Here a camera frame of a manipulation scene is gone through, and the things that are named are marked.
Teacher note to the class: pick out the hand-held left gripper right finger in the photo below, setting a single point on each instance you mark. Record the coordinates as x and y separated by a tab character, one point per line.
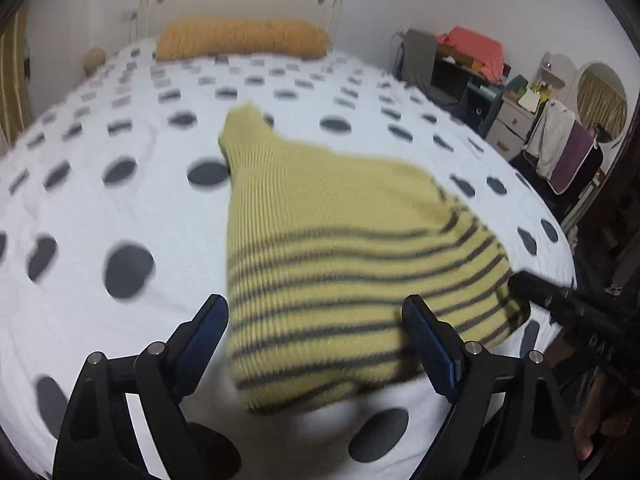
435	345

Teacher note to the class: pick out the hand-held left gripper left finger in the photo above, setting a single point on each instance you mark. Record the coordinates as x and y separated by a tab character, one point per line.
202	340

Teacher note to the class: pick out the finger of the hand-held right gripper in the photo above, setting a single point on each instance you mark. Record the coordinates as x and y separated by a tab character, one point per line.
535	290

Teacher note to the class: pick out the yellow striped knit sweater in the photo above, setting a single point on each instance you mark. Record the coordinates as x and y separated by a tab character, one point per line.
340	260

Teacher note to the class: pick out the person's right hand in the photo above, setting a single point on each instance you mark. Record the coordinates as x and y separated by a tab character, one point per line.
597	432

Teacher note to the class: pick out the black chair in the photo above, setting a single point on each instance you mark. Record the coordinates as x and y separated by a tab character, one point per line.
525	165

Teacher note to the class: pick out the purple towel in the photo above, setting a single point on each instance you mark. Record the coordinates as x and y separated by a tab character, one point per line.
575	157

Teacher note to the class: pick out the white draped garment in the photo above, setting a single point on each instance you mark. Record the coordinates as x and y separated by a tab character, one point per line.
547	135

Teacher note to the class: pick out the white polka dot bed quilt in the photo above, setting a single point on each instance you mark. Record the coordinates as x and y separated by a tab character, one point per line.
125	200

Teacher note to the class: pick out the white drawer cabinet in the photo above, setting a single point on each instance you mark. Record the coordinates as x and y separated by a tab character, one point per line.
510	125

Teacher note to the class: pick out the dark desk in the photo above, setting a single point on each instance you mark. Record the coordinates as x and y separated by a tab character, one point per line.
475	100

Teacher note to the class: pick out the oval vanity mirror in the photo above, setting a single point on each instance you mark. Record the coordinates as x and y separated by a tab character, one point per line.
602	100

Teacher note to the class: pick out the white vanity shelf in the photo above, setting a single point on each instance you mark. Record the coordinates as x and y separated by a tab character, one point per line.
555	67

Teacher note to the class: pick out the coral pink cloth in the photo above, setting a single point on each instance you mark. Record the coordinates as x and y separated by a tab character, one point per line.
475	47

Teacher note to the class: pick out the grey covered chair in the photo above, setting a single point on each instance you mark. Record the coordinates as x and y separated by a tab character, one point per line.
420	60

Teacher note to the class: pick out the beige plush doll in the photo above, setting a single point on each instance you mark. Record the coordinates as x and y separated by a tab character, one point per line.
94	61

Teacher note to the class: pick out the orange pillow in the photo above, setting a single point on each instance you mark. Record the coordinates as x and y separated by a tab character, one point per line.
240	39

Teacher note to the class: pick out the yellow curtain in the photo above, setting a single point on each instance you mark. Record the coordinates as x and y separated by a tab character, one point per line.
15	85

